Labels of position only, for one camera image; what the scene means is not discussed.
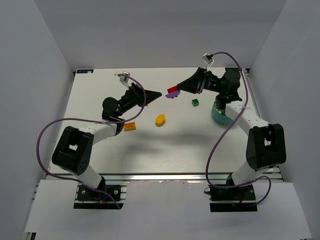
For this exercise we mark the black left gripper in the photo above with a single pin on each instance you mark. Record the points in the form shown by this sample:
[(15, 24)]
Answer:
[(139, 96)]

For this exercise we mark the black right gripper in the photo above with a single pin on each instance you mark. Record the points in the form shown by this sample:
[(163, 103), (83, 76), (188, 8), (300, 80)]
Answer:
[(201, 83)]

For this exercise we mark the long red lego brick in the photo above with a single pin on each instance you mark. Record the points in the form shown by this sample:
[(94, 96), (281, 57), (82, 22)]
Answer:
[(172, 89)]

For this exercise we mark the lilac arched lego brick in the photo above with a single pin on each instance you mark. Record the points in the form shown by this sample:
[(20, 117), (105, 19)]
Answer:
[(173, 94)]

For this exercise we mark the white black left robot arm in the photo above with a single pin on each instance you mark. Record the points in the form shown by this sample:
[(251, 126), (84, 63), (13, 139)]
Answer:
[(74, 148)]

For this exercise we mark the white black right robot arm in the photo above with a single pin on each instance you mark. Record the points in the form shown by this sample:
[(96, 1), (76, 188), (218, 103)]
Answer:
[(265, 146)]

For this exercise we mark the green lego with heart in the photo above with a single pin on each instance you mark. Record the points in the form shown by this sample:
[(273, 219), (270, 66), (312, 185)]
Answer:
[(195, 102)]

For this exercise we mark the yellow oval lego brick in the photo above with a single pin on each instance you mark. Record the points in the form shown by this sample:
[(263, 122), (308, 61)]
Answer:
[(160, 120)]

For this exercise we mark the yellow long lego brick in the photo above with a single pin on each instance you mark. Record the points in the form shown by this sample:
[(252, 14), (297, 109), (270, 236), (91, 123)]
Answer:
[(130, 126)]

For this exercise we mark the teal round divided container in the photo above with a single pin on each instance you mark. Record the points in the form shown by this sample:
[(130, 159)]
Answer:
[(219, 117)]

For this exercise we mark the blue label sticker left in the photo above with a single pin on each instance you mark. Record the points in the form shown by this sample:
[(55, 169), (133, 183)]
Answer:
[(84, 71)]

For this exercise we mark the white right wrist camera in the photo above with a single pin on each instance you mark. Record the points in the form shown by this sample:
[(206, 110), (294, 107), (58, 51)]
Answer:
[(208, 59)]

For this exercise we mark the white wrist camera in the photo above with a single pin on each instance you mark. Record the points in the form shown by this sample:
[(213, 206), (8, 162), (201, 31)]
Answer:
[(208, 59), (123, 79)]

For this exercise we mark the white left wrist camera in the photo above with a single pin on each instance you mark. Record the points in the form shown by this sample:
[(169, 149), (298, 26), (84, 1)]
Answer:
[(123, 79)]

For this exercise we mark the aluminium table edge rail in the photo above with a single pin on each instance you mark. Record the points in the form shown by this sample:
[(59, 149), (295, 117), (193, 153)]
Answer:
[(218, 178)]

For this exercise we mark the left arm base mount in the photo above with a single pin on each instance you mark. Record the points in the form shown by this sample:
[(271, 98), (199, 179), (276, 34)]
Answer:
[(86, 199)]

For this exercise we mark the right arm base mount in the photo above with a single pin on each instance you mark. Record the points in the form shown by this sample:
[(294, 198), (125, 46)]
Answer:
[(233, 200)]

